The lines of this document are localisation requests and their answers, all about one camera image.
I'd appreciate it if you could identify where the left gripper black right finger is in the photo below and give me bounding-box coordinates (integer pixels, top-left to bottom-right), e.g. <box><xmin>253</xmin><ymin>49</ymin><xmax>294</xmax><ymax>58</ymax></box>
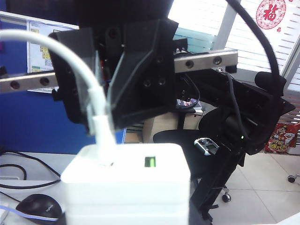
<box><xmin>188</xmin><ymin>196</ymin><xmax>213</xmax><ymax>225</ymax></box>

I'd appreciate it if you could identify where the lit computer screen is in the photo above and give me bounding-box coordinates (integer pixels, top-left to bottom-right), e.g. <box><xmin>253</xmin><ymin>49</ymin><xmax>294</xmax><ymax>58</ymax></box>
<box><xmin>0</xmin><ymin>10</ymin><xmax>82</xmax><ymax>75</ymax></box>

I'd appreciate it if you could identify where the frosted teal glass panel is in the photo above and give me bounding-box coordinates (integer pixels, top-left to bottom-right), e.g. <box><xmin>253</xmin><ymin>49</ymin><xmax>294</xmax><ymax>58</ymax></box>
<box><xmin>172</xmin><ymin>27</ymin><xmax>218</xmax><ymax>53</ymax></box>

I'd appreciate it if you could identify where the black desk cable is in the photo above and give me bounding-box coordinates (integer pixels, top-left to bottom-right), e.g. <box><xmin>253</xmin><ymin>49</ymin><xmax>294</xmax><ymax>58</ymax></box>
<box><xmin>0</xmin><ymin>151</ymin><xmax>62</xmax><ymax>188</ymax></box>

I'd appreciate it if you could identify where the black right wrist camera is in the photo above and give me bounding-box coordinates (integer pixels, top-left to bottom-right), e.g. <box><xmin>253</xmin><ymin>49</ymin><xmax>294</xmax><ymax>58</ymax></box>
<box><xmin>77</xmin><ymin>0</ymin><xmax>174</xmax><ymax>30</ymax></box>

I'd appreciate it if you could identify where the white Type-C charging cable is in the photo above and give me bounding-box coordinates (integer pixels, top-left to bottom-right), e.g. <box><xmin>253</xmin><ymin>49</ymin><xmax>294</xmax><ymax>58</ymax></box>
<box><xmin>0</xmin><ymin>29</ymin><xmax>118</xmax><ymax>167</ymax></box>

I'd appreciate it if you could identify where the colourful book stack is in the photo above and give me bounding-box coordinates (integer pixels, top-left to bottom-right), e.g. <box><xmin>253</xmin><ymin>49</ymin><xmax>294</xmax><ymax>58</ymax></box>
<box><xmin>176</xmin><ymin>97</ymin><xmax>204</xmax><ymax>115</ymax></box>

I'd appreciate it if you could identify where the chair base with caster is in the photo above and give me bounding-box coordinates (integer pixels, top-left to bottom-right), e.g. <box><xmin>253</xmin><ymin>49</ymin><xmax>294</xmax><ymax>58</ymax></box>
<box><xmin>287</xmin><ymin>173</ymin><xmax>300</xmax><ymax>184</ymax></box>

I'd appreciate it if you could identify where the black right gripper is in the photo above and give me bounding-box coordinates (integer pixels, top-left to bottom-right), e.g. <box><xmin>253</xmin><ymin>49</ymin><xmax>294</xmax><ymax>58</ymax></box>
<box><xmin>0</xmin><ymin>50</ymin><xmax>296</xmax><ymax>155</ymax></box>

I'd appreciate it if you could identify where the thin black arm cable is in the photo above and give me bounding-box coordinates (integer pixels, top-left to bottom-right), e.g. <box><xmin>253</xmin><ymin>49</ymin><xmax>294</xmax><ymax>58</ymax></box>
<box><xmin>228</xmin><ymin>76</ymin><xmax>246</xmax><ymax>139</ymax></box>

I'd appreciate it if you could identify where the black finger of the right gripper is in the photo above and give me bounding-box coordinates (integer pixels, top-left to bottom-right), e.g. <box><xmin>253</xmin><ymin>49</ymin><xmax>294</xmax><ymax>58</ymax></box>
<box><xmin>106</xmin><ymin>18</ymin><xmax>180</xmax><ymax>131</ymax></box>
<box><xmin>48</xmin><ymin>27</ymin><xmax>104</xmax><ymax>137</ymax></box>

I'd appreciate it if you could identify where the red printed snack bag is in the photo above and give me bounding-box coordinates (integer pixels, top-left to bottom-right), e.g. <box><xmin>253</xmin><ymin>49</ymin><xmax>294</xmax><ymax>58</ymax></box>
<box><xmin>264</xmin><ymin>123</ymin><xmax>300</xmax><ymax>154</ymax></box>

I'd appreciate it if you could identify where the white USB charger block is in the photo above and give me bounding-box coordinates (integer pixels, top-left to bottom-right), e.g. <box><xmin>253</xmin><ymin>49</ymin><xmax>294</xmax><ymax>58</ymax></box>
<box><xmin>60</xmin><ymin>142</ymin><xmax>191</xmax><ymax>225</ymax></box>

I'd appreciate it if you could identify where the silver black handheld device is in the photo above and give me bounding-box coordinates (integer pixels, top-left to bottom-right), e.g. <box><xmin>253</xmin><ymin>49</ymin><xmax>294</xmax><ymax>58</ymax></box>
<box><xmin>193</xmin><ymin>137</ymin><xmax>220</xmax><ymax>157</ymax></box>

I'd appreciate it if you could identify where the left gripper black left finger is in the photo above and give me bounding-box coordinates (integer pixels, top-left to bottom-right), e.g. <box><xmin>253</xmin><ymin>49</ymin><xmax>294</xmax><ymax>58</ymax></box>
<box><xmin>56</xmin><ymin>207</ymin><xmax>68</xmax><ymax>225</ymax></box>

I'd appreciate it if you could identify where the blue office partition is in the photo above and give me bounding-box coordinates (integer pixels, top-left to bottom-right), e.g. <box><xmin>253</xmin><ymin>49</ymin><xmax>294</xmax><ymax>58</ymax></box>
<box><xmin>0</xmin><ymin>20</ymin><xmax>127</xmax><ymax>155</ymax></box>

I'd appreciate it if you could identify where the black office chair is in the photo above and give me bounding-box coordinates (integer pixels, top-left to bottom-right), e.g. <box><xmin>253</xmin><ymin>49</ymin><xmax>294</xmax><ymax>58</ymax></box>
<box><xmin>152</xmin><ymin>105</ymin><xmax>235</xmax><ymax>221</ymax></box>

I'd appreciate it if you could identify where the black computer mouse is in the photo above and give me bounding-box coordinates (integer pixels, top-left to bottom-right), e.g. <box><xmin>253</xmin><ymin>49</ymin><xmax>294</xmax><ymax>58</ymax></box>
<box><xmin>15</xmin><ymin>194</ymin><xmax>65</xmax><ymax>222</ymax></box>

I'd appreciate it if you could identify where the red paper-cut window decoration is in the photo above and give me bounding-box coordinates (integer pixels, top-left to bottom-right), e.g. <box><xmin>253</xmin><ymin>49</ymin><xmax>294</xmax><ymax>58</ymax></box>
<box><xmin>255</xmin><ymin>0</ymin><xmax>288</xmax><ymax>32</ymax></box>

